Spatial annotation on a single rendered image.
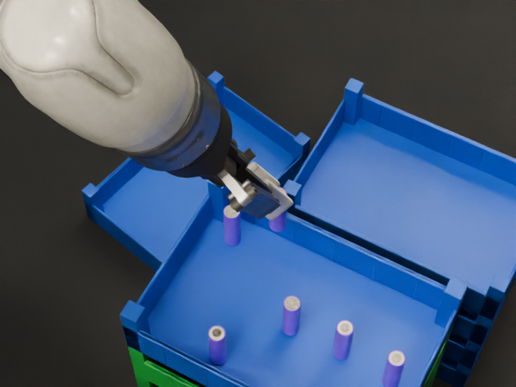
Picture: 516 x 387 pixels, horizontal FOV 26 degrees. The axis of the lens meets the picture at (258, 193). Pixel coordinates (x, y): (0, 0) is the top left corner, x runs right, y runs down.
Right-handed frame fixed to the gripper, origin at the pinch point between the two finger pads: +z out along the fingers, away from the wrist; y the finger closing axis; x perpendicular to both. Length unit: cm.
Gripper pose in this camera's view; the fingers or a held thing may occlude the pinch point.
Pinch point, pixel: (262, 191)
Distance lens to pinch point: 110.7
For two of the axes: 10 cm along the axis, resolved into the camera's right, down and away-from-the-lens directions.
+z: 3.6, 2.8, 8.9
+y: 5.2, 7.3, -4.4
